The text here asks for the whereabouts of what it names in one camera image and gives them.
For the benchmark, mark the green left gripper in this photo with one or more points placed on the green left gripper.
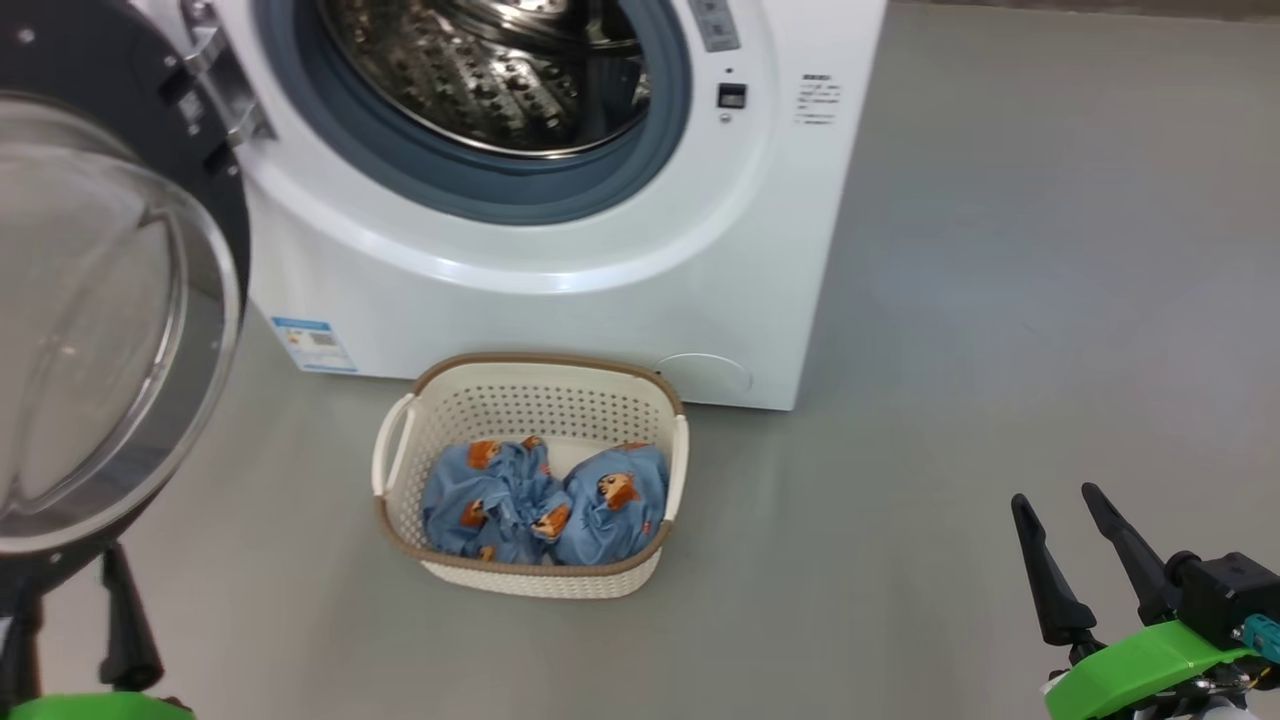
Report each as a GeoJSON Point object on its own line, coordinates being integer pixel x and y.
{"type": "Point", "coordinates": [100, 708]}

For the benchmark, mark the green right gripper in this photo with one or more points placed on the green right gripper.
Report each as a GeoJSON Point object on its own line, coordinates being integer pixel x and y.
{"type": "Point", "coordinates": [1140, 670]}

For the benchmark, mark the round black glass washer door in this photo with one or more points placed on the round black glass washer door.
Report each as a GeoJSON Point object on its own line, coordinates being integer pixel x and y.
{"type": "Point", "coordinates": [90, 300]}

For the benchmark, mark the blue garment with orange print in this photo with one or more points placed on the blue garment with orange print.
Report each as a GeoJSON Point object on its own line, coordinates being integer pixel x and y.
{"type": "Point", "coordinates": [615, 505]}
{"type": "Point", "coordinates": [490, 500]}

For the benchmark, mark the metal door hinge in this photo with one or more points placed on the metal door hinge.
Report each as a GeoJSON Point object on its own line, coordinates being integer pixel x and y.
{"type": "Point", "coordinates": [235, 95]}

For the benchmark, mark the white front-load washing machine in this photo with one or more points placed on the white front-load washing machine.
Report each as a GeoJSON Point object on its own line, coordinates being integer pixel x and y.
{"type": "Point", "coordinates": [550, 310]}

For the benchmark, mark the black door latch socket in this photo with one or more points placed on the black door latch socket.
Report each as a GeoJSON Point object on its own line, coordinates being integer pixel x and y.
{"type": "Point", "coordinates": [732, 96]}

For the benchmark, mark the stainless steel washing machine drum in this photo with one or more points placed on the stainless steel washing machine drum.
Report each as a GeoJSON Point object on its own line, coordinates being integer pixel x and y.
{"type": "Point", "coordinates": [480, 70]}

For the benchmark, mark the blue energy label sticker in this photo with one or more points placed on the blue energy label sticker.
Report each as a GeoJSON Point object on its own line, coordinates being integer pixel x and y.
{"type": "Point", "coordinates": [314, 345]}

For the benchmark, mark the round white filter cover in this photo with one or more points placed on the round white filter cover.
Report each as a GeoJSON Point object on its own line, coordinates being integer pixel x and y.
{"type": "Point", "coordinates": [705, 375]}

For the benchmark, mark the cream perforated plastic laundry basket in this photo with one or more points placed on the cream perforated plastic laundry basket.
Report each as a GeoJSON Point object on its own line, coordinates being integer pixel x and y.
{"type": "Point", "coordinates": [540, 400]}

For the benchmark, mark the black printed text label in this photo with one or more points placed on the black printed text label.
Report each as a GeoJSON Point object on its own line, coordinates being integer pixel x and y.
{"type": "Point", "coordinates": [817, 98]}

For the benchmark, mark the grey warning sticker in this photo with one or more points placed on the grey warning sticker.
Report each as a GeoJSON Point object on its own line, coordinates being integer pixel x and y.
{"type": "Point", "coordinates": [714, 22]}

